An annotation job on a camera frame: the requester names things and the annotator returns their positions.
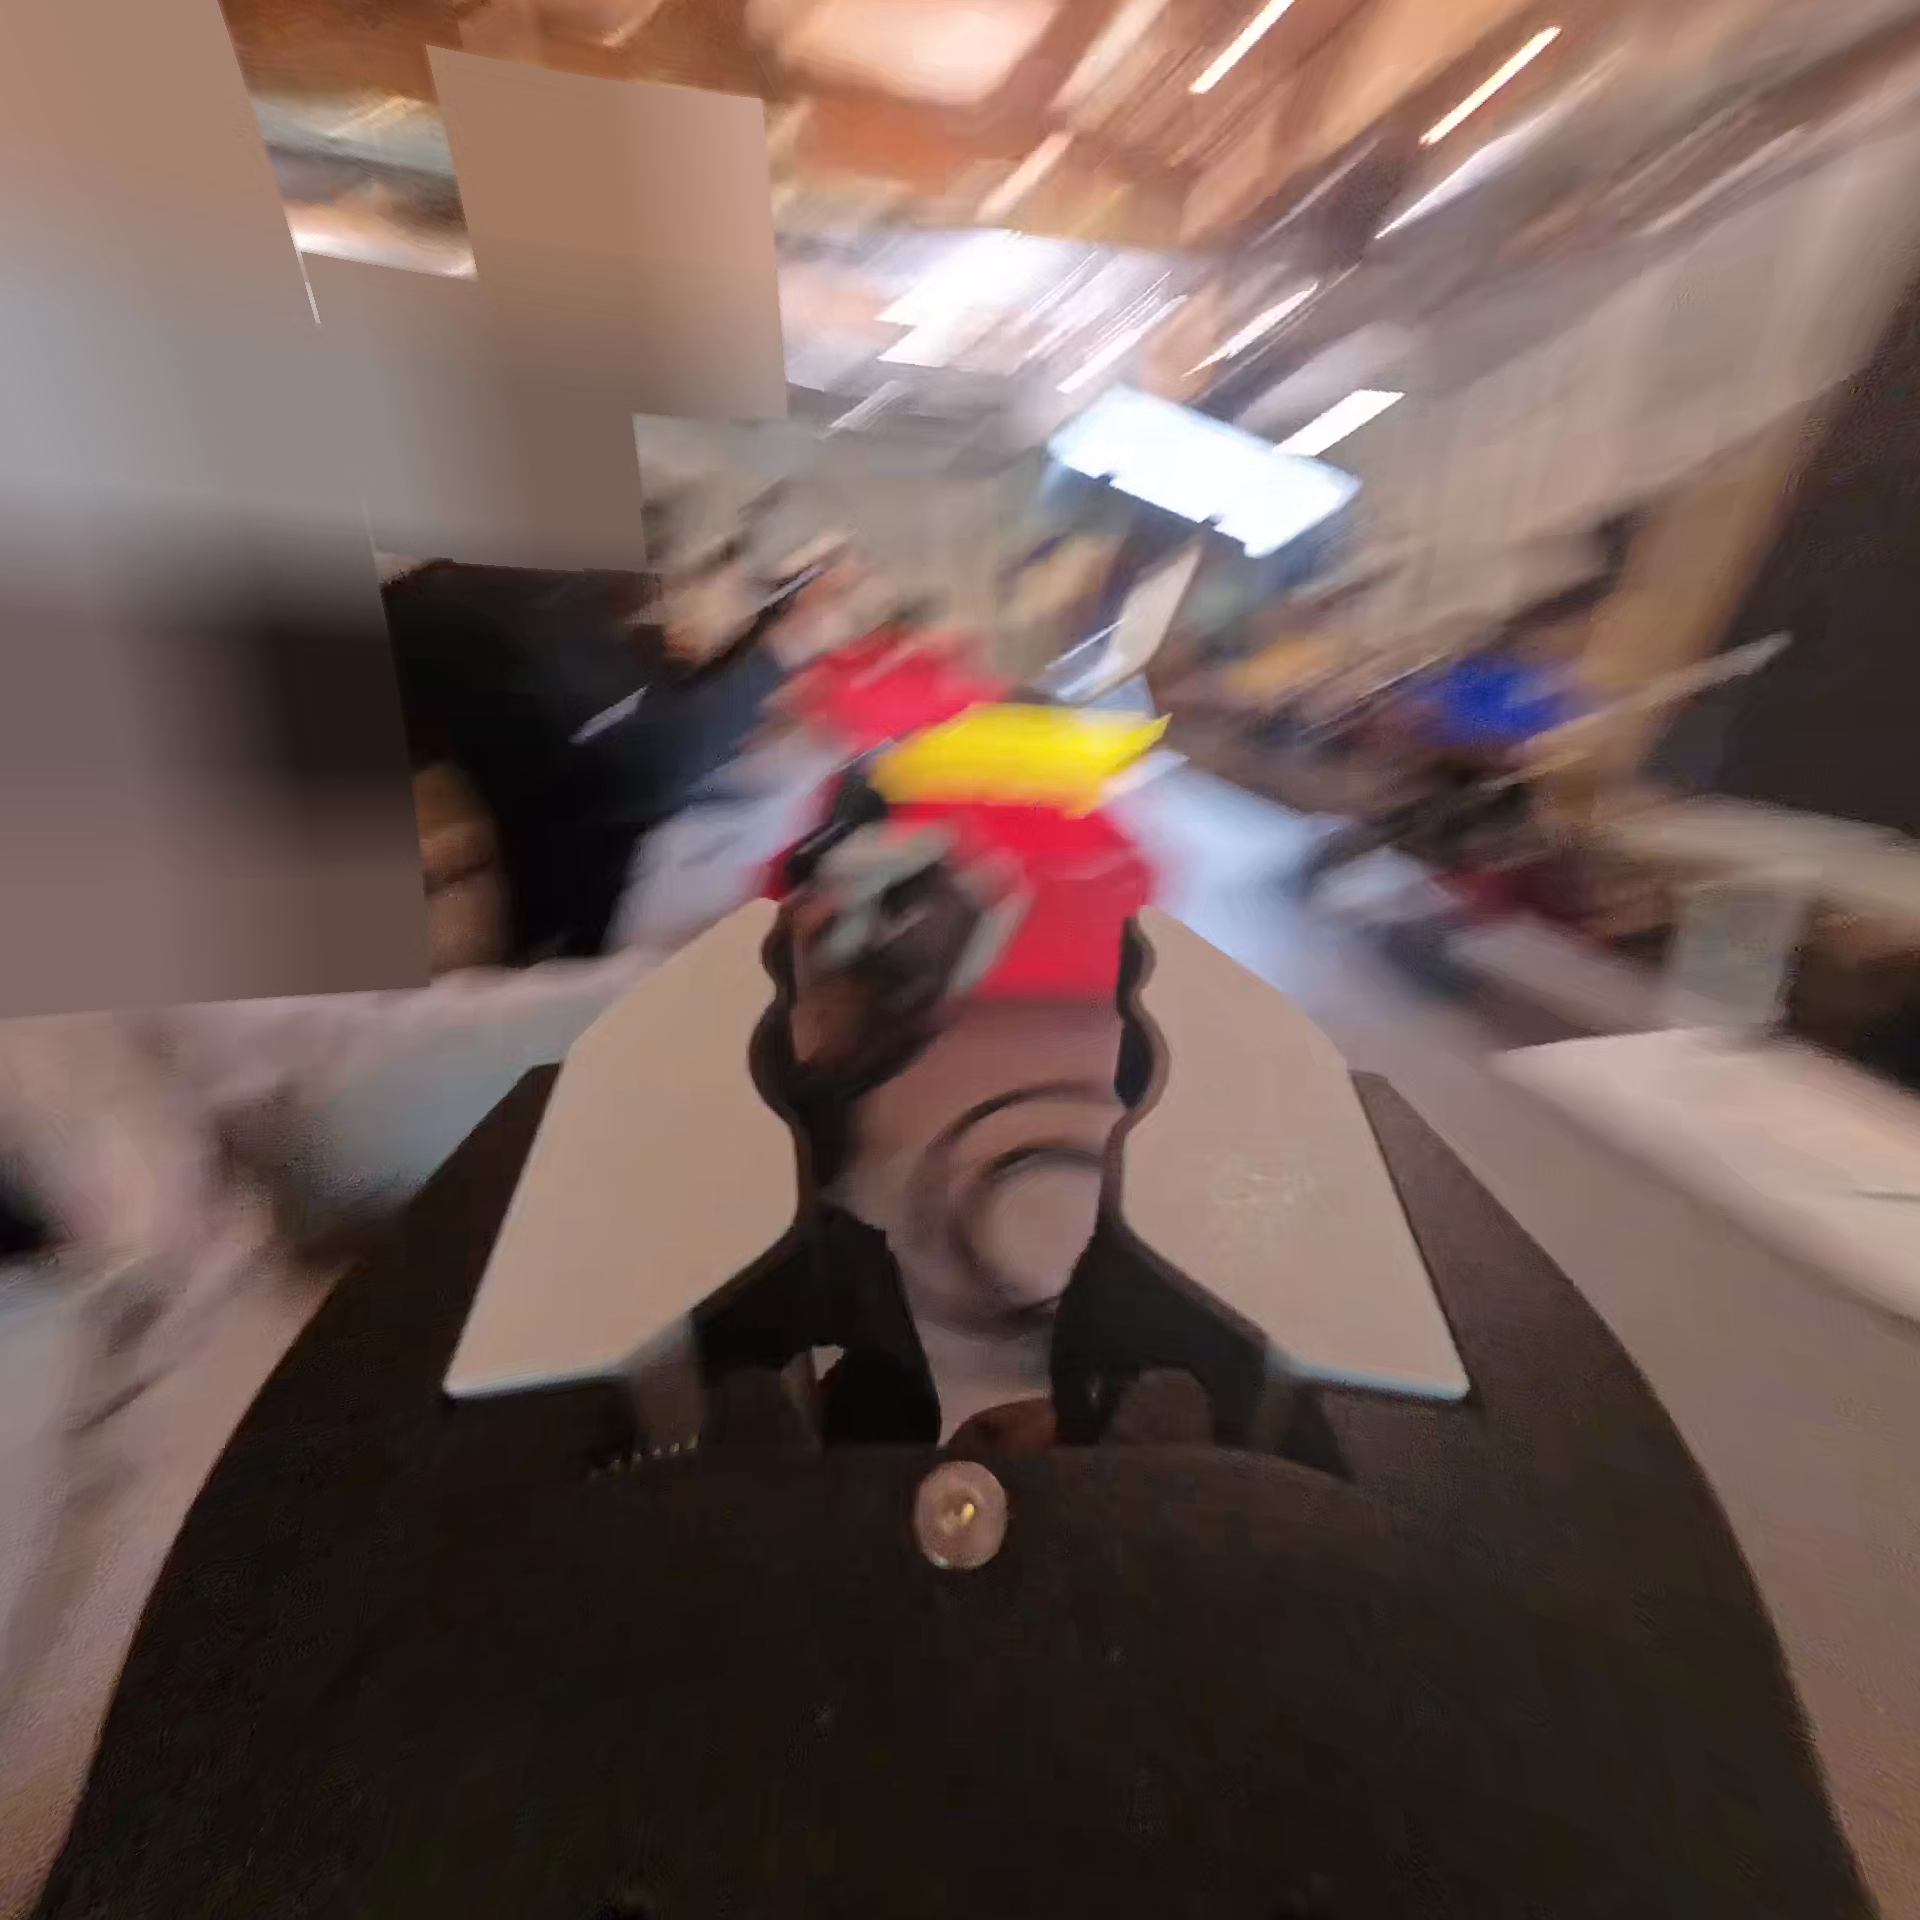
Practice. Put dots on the blue plastic bin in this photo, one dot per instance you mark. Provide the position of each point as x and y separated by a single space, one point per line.
1483 698

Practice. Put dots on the yellow plastic bin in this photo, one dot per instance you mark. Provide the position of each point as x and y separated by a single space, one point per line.
1004 758

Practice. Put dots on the LED light panel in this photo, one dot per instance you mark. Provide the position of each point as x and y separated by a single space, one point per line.
1200 473

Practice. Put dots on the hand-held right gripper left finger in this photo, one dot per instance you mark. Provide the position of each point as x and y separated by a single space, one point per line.
645 1171

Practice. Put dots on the person's right hand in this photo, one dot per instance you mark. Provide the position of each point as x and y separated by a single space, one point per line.
1004 1425

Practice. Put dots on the person's left hand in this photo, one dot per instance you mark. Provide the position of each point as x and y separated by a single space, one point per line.
884 1003

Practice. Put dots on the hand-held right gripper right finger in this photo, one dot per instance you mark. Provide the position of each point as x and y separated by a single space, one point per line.
1275 1201

